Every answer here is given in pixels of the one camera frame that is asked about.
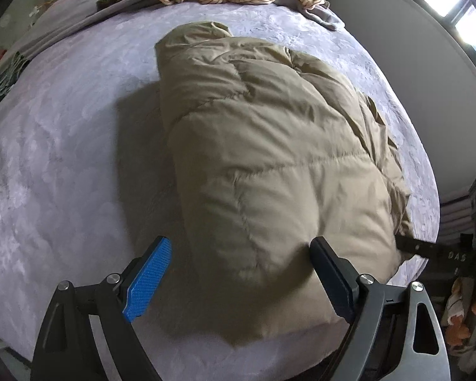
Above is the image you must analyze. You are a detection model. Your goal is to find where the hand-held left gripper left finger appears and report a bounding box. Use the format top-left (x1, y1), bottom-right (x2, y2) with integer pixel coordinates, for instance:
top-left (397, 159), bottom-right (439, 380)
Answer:
top-left (30, 236), bottom-right (173, 381)

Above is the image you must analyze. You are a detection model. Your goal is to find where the window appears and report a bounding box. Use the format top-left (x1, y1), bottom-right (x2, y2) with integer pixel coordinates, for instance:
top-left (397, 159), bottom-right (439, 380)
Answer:
top-left (381, 0), bottom-right (476, 60)

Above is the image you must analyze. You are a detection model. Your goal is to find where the grey cloth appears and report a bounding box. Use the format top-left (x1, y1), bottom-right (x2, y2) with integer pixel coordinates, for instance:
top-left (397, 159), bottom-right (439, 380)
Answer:
top-left (20, 0), bottom-right (346, 60)

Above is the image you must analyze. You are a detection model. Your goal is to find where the beige puffer jacket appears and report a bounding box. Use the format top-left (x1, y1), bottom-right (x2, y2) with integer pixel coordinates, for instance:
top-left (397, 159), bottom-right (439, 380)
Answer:
top-left (155, 22), bottom-right (415, 346)

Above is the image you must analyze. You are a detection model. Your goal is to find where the ribbed panel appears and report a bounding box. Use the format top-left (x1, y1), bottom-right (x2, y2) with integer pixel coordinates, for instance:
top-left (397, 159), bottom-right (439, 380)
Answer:
top-left (440, 198), bottom-right (473, 241)

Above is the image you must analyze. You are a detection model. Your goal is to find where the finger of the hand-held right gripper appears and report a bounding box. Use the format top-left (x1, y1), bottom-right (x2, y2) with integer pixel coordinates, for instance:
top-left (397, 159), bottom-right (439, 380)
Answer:
top-left (395, 234), bottom-right (474, 276)

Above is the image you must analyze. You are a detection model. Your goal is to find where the lavender bed blanket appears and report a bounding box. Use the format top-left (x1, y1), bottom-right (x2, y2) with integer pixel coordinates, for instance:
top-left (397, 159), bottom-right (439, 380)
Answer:
top-left (0, 0), bottom-right (441, 370)

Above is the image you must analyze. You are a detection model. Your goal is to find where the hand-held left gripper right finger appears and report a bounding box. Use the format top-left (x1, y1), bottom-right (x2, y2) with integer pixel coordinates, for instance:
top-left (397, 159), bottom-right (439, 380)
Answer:
top-left (309, 236), bottom-right (452, 381)

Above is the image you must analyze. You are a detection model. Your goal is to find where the dark green cloth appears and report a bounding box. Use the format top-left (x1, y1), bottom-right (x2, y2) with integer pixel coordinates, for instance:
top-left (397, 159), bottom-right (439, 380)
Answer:
top-left (0, 53), bottom-right (28, 112)

